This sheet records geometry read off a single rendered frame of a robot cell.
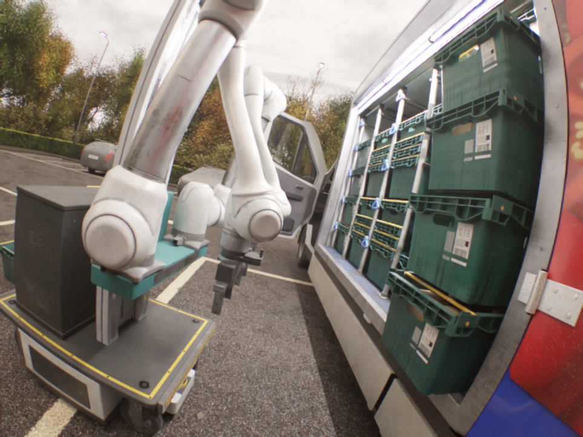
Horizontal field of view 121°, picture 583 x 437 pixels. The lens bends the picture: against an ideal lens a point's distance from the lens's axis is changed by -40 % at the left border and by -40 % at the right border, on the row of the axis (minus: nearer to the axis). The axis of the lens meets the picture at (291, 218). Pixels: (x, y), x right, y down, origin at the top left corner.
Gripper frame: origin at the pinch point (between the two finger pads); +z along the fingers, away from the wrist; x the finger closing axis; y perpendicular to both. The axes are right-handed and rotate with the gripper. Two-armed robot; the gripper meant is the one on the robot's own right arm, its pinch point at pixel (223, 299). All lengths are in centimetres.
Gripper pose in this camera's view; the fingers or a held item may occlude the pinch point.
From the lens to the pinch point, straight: 88.9
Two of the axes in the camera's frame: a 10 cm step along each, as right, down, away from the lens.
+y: -9.7, -2.5, 0.1
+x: -0.3, 0.7, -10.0
